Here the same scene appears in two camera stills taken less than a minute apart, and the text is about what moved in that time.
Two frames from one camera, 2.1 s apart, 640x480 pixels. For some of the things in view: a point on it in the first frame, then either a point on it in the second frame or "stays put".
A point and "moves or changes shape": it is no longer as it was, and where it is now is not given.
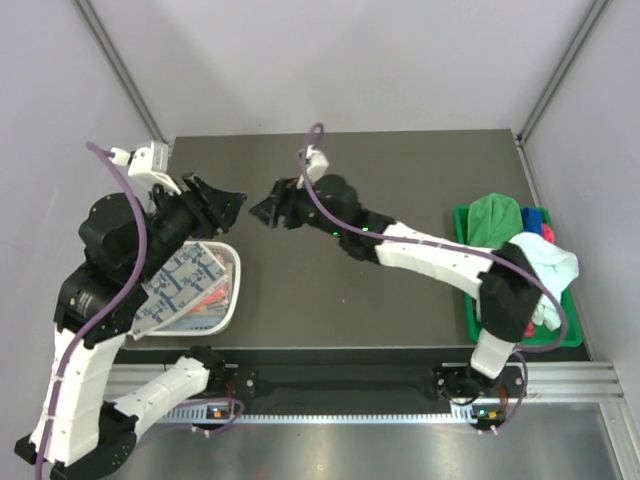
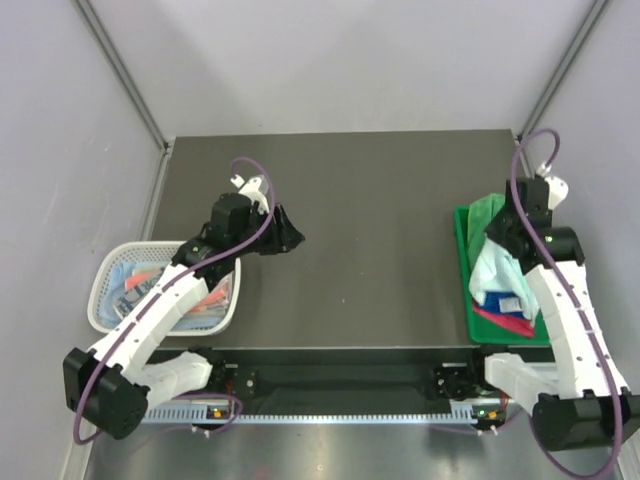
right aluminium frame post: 598,8 stays put
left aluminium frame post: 121,70 stays put
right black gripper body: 301,210 to 498,228
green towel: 492,220 stays put
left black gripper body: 206,219 to 272,240
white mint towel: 554,267 moves or changes shape
